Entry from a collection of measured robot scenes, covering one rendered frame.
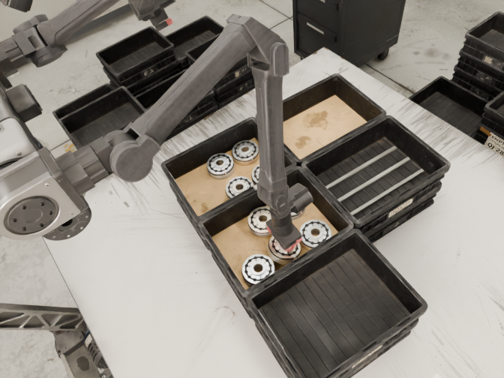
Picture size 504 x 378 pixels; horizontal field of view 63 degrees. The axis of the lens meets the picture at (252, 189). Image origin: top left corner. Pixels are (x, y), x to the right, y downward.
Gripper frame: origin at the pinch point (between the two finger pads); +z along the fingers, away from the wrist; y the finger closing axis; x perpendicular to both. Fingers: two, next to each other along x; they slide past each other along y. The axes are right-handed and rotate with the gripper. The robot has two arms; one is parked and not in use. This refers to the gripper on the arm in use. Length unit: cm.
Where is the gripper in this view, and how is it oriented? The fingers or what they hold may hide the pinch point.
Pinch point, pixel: (286, 243)
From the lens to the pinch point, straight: 131.4
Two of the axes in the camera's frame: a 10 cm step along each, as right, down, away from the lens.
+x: -8.4, 5.1, -2.0
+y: -5.2, -6.4, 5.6
